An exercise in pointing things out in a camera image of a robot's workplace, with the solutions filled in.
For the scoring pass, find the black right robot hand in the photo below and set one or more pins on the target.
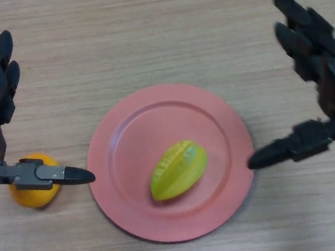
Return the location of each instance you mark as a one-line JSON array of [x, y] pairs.
[[333, 91]]

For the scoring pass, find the yellow starfruit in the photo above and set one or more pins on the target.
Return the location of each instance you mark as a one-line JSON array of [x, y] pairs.
[[178, 172]]

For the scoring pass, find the pink round plate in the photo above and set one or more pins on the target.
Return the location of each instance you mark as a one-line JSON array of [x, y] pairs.
[[124, 171]]

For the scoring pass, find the orange round fruit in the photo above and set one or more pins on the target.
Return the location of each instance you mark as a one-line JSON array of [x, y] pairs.
[[35, 199]]

